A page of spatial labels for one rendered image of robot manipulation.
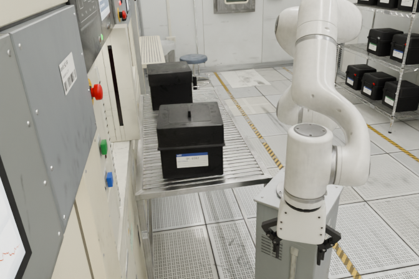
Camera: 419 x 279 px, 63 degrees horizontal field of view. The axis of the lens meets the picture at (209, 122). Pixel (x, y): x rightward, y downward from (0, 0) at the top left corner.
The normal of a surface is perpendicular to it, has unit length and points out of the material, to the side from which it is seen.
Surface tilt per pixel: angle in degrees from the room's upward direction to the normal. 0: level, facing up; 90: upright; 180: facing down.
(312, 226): 91
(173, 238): 0
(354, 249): 0
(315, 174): 91
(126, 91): 90
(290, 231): 93
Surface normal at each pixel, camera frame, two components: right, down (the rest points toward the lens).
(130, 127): 0.17, 0.39
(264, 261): -0.58, 0.35
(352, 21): 0.54, 0.17
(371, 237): -0.04, -0.91
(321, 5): -0.15, -0.34
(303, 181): -0.35, 0.40
